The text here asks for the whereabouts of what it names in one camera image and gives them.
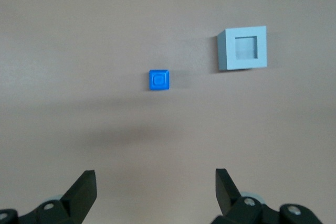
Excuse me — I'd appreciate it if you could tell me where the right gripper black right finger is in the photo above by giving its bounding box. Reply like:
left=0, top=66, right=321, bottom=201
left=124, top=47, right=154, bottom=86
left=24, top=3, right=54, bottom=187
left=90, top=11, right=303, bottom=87
left=209, top=168, right=322, bottom=224

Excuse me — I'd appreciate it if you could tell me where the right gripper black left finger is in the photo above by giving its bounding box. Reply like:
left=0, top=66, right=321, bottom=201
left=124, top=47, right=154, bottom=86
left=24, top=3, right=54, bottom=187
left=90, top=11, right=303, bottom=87
left=0, top=170, right=97, bottom=224

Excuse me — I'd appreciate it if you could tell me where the blue square plastic part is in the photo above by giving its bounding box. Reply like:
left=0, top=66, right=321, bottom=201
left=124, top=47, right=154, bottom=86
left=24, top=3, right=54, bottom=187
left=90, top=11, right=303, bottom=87
left=148, top=69, right=171, bottom=91

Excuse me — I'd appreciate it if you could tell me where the gray square base block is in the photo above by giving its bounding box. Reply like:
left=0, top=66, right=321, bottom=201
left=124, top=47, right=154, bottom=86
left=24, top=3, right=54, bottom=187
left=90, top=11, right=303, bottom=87
left=217, top=26, right=268, bottom=72

